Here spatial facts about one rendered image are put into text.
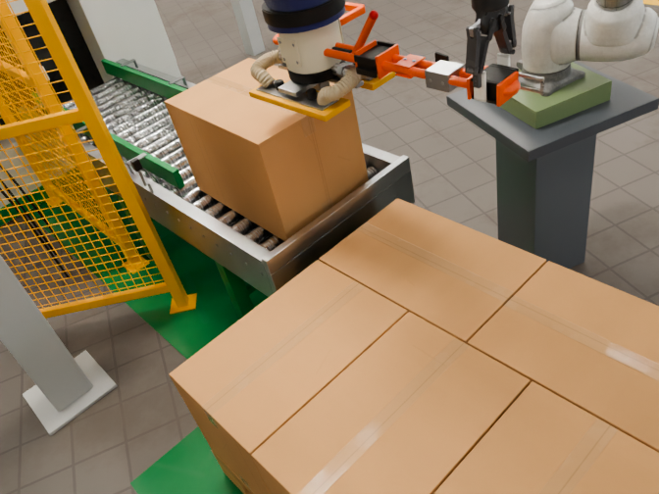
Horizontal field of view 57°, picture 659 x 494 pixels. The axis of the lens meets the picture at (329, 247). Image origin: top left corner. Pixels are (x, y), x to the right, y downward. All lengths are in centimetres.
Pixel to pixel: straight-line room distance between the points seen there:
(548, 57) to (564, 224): 68
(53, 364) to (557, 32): 214
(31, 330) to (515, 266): 171
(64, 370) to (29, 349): 18
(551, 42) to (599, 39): 14
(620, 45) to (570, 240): 83
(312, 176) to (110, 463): 127
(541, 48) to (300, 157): 84
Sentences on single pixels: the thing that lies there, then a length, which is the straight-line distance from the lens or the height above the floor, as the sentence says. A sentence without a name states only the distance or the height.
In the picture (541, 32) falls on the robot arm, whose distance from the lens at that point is 213.
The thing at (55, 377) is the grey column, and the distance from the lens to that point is 264.
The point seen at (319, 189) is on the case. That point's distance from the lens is 211.
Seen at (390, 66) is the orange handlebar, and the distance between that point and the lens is 158.
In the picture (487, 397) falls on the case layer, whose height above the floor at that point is 54.
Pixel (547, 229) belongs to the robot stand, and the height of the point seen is 26.
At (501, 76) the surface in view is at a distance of 141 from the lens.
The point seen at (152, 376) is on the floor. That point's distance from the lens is 266.
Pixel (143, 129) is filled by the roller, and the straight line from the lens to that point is 322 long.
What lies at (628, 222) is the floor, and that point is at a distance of 296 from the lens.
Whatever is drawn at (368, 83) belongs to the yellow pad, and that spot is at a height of 108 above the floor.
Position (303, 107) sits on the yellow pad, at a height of 108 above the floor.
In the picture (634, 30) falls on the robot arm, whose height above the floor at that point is 102.
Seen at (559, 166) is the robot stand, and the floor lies 54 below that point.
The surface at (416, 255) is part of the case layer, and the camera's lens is 196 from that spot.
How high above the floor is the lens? 183
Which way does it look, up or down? 39 degrees down
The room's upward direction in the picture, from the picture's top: 14 degrees counter-clockwise
